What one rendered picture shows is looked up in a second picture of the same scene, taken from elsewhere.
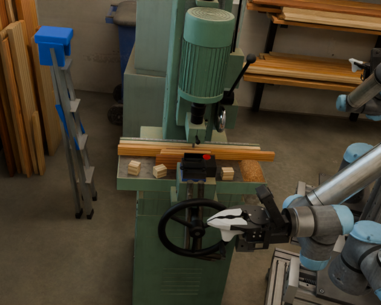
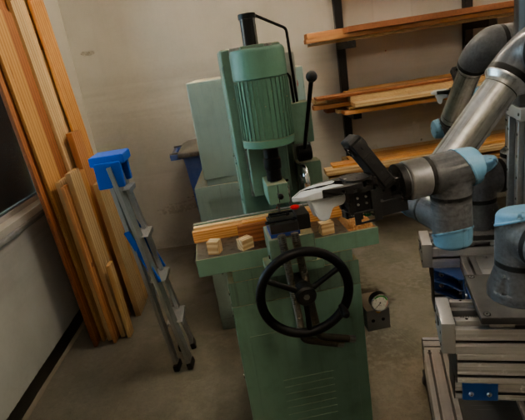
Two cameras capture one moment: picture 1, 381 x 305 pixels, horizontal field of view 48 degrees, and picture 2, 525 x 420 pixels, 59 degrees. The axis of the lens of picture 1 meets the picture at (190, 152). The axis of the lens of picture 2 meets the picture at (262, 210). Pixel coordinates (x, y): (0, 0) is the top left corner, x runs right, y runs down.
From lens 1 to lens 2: 0.45 m
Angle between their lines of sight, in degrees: 16
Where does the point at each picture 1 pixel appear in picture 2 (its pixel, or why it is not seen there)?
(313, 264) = (453, 237)
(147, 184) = (233, 262)
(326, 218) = (446, 160)
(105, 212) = (208, 357)
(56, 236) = (154, 396)
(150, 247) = (260, 351)
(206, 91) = (273, 132)
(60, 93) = (127, 217)
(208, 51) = (262, 83)
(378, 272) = not seen: outside the picture
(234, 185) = (338, 238)
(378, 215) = not seen: outside the picture
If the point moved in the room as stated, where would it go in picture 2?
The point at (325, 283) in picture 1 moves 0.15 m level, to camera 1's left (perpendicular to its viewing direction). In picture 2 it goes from (488, 306) to (427, 312)
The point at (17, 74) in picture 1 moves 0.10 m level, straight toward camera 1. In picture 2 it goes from (82, 222) to (83, 226)
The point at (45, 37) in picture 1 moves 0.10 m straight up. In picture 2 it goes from (99, 158) to (93, 137)
